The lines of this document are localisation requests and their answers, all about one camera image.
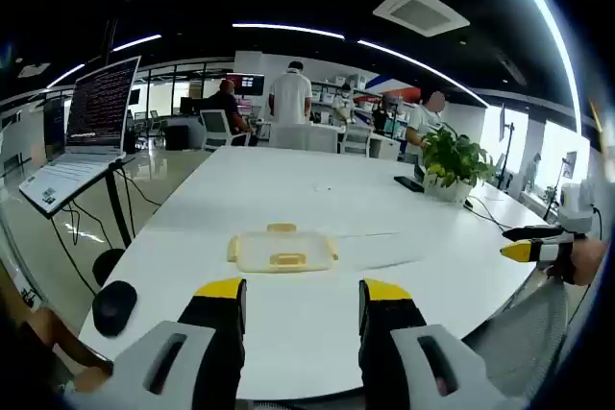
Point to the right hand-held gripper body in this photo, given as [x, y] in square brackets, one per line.
[576, 213]

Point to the wall screen with red picture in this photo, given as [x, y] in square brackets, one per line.
[250, 83]

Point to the grey office chair back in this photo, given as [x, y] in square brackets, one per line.
[302, 138]

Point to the black computer mouse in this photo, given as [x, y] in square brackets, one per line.
[114, 308]

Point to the green plant in white pot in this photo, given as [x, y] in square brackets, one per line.
[454, 160]

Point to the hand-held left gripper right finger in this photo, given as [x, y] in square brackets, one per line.
[389, 319]

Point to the silver open laptop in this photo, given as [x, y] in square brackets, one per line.
[98, 103]

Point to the white ceiling air conditioner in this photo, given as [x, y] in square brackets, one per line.
[420, 11]

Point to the grey mesh office chair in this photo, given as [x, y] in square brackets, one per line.
[528, 338]

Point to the white office chair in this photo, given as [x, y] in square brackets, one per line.
[216, 127]
[356, 141]

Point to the dark monitor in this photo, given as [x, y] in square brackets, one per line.
[54, 127]

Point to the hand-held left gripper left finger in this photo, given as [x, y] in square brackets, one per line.
[211, 333]

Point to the black laptop stand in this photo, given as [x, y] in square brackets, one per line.
[117, 208]

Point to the monitor on black stand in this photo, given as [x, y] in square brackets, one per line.
[504, 127]

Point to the black phone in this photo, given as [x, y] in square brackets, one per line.
[409, 183]

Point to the clear container with yellow buckles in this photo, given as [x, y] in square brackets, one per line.
[283, 249]

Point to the linear ceiling light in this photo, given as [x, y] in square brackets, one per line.
[552, 31]
[423, 66]
[288, 30]

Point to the person's right hand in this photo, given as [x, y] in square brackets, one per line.
[590, 261]

